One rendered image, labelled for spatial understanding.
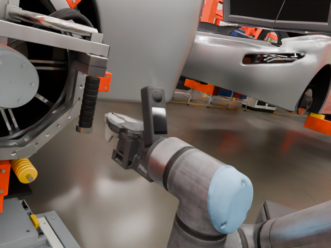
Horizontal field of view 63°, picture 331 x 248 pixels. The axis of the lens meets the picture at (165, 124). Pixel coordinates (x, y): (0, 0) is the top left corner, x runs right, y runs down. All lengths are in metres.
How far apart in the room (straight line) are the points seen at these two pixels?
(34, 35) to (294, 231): 0.60
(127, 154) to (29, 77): 0.32
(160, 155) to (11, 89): 0.41
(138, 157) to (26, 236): 0.76
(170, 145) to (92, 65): 0.32
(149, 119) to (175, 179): 0.13
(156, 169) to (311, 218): 0.23
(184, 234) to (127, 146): 0.20
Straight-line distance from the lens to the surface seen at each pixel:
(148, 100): 0.51
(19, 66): 0.71
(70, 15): 0.76
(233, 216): 0.42
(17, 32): 0.65
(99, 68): 0.70
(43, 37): 0.67
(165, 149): 0.46
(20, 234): 1.22
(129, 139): 0.53
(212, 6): 5.06
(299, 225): 0.43
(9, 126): 1.02
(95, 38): 0.72
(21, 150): 0.94
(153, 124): 0.50
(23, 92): 0.72
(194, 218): 0.42
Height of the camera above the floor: 0.99
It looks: 14 degrees down
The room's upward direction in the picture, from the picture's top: 14 degrees clockwise
